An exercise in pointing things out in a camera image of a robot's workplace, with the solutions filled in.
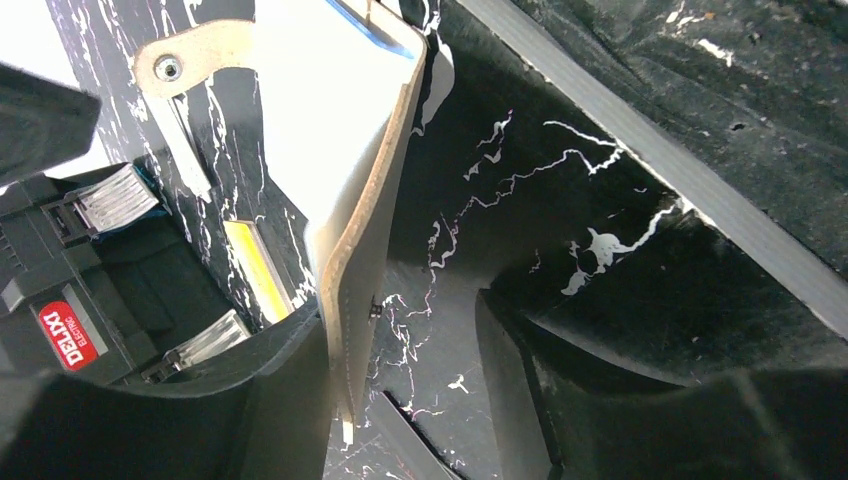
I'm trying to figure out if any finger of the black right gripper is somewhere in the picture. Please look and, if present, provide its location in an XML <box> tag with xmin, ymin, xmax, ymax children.
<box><xmin>1</xmin><ymin>64</ymin><xmax>101</xmax><ymax>186</ymax></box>

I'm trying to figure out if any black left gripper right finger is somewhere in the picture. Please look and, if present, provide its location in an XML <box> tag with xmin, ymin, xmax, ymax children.
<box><xmin>475</xmin><ymin>289</ymin><xmax>847</xmax><ymax>479</ymax></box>

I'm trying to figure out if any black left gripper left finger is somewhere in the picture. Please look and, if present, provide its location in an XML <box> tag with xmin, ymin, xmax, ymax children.
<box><xmin>1</xmin><ymin>302</ymin><xmax>332</xmax><ymax>479</ymax></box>

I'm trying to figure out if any orange credit card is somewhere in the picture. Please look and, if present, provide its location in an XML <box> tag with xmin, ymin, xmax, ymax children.
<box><xmin>223</xmin><ymin>220</ymin><xmax>295</xmax><ymax>324</ymax></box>

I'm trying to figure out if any black toolbox with red label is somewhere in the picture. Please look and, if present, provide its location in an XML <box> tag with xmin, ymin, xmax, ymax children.
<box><xmin>0</xmin><ymin>162</ymin><xmax>253</xmax><ymax>392</ymax></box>

